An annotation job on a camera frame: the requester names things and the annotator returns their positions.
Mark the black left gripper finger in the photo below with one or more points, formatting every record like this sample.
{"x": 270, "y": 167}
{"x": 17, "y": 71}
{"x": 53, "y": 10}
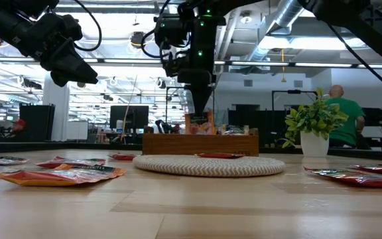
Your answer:
{"x": 71, "y": 71}

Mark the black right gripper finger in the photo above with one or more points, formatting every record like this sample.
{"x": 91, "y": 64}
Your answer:
{"x": 200, "y": 98}

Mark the beige vanilla tea sachet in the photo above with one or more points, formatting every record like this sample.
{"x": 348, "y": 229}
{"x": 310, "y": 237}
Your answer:
{"x": 234, "y": 130}

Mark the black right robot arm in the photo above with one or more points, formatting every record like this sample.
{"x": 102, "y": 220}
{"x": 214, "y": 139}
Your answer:
{"x": 343, "y": 13}

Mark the wooden three-compartment tea box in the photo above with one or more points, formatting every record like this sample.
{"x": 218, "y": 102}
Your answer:
{"x": 177, "y": 144}

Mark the white pillar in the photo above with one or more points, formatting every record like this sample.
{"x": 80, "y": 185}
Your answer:
{"x": 56, "y": 106}

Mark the black cabinet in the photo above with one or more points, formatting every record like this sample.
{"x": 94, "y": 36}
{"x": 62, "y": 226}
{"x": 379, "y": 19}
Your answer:
{"x": 36, "y": 123}

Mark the black computer monitor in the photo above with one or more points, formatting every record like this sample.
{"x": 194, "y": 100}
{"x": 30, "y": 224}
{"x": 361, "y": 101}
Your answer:
{"x": 375, "y": 116}
{"x": 138, "y": 116}

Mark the black partition panel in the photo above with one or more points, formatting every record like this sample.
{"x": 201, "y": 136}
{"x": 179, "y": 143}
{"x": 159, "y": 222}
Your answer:
{"x": 264, "y": 123}

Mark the round woven beige placemat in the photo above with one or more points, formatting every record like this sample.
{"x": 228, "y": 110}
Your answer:
{"x": 211, "y": 167}

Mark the black ceiling spotlight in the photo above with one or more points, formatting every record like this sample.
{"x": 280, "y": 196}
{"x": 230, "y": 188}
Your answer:
{"x": 138, "y": 39}

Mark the white bottle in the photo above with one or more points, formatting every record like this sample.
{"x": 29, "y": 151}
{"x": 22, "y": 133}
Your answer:
{"x": 120, "y": 126}

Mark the person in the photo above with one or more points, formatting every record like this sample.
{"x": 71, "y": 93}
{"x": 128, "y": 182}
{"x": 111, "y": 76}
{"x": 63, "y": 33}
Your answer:
{"x": 347, "y": 116}
{"x": 19, "y": 127}

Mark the black metal stand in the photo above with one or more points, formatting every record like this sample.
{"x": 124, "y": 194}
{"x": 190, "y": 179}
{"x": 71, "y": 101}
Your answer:
{"x": 293, "y": 91}

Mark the long ceiling light strip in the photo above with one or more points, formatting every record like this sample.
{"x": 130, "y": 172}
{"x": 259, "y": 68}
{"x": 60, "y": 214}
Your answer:
{"x": 323, "y": 65}

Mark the green plant in white pot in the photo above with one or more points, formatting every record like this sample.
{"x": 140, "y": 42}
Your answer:
{"x": 313, "y": 146}

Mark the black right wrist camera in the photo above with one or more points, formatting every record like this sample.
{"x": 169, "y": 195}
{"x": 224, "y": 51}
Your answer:
{"x": 174, "y": 66}

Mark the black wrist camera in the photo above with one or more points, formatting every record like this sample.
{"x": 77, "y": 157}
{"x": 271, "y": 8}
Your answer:
{"x": 66, "y": 26}
{"x": 174, "y": 66}

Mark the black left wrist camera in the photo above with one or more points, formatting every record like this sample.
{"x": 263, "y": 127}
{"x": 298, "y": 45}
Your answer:
{"x": 66, "y": 26}

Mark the black aluminium table frame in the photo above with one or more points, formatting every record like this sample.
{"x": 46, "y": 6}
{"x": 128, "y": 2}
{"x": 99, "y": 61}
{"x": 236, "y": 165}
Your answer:
{"x": 61, "y": 146}

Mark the silver round ventilation duct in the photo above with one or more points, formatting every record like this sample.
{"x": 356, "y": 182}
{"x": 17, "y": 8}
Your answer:
{"x": 287, "y": 13}

